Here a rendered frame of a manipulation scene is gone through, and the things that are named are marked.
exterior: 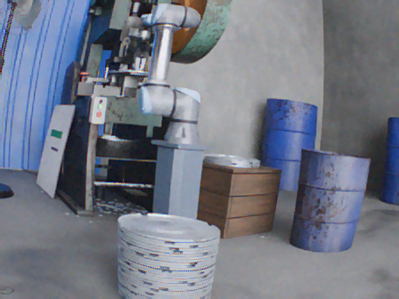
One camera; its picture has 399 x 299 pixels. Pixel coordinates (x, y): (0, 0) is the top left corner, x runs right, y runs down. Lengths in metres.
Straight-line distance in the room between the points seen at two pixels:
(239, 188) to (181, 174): 0.39
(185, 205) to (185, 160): 0.19
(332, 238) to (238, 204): 0.55
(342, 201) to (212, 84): 2.65
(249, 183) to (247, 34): 2.74
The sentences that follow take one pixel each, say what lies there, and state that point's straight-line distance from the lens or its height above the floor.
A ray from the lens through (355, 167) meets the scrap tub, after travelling 1.92.
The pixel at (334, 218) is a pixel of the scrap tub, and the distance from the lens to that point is 1.93.
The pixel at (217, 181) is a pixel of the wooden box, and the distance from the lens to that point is 2.09.
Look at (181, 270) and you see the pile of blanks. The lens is 1.11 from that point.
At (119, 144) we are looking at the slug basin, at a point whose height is 0.38.
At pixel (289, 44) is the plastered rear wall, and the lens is 5.10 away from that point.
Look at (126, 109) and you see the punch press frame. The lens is 2.29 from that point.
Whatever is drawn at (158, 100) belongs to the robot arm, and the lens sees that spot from 1.76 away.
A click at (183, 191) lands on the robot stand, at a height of 0.26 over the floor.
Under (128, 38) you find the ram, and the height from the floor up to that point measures 1.01.
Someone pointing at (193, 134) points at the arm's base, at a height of 0.49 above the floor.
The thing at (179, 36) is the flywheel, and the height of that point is 1.11.
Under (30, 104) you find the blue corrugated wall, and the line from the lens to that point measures 3.47.
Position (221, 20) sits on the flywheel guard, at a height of 1.18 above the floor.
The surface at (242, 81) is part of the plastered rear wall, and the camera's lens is 4.51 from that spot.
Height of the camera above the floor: 0.54
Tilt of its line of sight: 3 degrees down
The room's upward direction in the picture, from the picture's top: 6 degrees clockwise
